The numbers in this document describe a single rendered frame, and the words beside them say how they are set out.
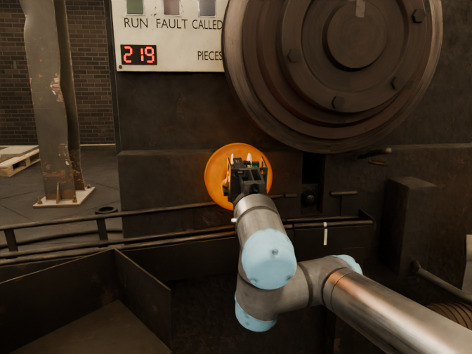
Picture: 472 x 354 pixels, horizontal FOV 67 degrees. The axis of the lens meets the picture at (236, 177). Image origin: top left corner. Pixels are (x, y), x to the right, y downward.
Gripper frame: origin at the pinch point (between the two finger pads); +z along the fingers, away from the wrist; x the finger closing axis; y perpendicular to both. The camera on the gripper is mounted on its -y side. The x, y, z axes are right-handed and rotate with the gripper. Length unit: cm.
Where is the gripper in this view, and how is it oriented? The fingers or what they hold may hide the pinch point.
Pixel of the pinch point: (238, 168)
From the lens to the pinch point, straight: 80.6
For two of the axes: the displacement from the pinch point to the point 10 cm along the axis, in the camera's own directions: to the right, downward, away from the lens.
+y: 0.2, -8.8, -4.8
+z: -1.3, -4.8, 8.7
